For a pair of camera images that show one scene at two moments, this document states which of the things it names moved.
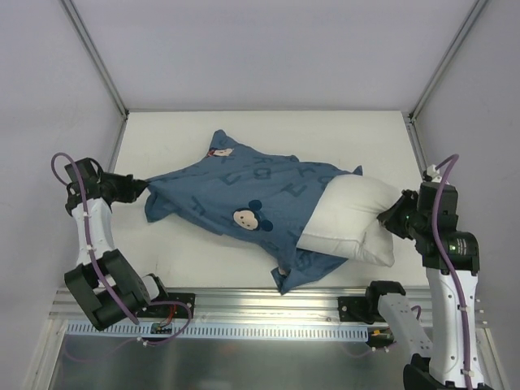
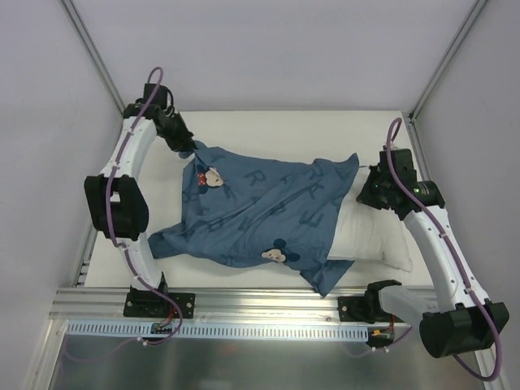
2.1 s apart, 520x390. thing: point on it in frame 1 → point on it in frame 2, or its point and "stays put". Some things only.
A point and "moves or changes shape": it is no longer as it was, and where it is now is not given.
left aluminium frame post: x=96 y=57 stays put
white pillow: x=344 y=221 moves or changes shape
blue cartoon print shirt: x=254 y=202 moves or changes shape
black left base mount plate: x=163 y=310 stays put
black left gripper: x=125 y=188 → x=181 y=138
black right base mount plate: x=360 y=309 stays put
